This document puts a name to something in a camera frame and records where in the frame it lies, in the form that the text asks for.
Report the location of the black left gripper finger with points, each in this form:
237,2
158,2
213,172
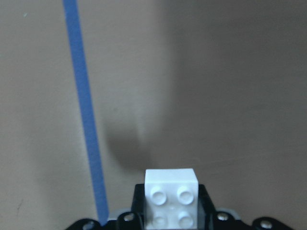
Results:
129,220

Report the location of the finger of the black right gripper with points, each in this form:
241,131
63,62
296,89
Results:
211,218

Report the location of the small white block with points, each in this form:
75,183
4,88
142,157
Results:
171,199

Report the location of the brown paper table cover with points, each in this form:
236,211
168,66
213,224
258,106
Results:
219,86

